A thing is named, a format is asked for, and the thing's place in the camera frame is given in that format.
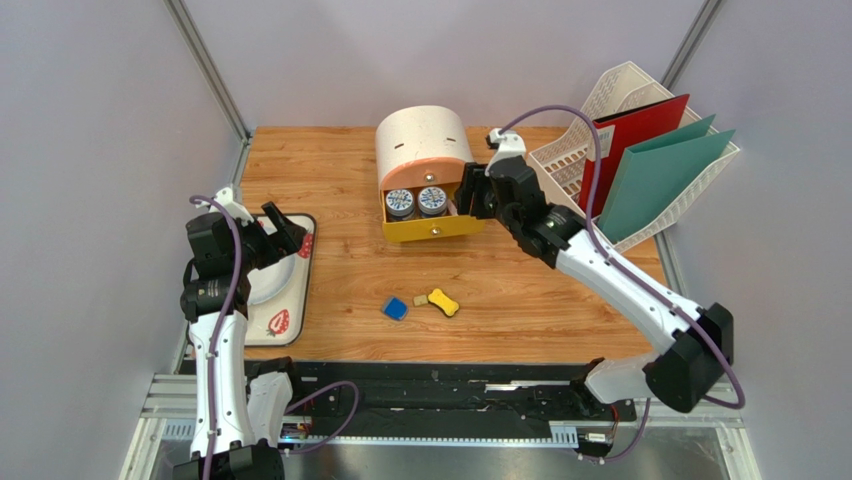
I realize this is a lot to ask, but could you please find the blue patterned tape roll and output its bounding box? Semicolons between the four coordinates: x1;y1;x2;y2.
384;189;415;222
417;186;449;218

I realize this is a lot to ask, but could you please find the round drawer storage box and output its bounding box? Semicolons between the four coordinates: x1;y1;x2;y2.
375;105;484;243

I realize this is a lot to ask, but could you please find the yellow bone-shaped eraser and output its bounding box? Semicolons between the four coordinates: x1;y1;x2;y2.
427;288;460;318

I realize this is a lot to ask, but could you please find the blue grey lint roller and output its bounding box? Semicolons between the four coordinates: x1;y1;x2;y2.
380;296;409;321

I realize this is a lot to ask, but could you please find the red file folder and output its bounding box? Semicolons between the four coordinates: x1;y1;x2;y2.
577;93;691;220

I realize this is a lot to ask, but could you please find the teal file folder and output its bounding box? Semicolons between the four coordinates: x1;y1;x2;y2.
597;116;735;243

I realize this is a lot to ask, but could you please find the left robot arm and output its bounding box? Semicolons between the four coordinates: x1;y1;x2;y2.
172;195;307;479

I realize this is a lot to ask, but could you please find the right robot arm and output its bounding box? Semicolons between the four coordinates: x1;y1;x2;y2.
454;156;733;413

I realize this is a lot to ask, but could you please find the white paper plate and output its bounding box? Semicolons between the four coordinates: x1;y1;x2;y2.
247;255;296;305

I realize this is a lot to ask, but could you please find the strawberry pattern tray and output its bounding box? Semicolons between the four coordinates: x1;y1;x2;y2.
245;213;317;347

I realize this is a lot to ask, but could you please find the white plastic file rack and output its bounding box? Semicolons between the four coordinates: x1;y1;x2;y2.
527;62;739;252

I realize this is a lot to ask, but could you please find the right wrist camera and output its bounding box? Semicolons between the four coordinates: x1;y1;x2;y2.
485;128;527;176

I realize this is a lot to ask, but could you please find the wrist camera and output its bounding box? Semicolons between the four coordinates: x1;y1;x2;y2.
189;186;255;226
485;128;527;176

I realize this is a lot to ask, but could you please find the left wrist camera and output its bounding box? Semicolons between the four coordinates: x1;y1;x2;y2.
189;186;255;226

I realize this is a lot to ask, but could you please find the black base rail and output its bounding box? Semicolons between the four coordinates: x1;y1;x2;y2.
285;361;642;440

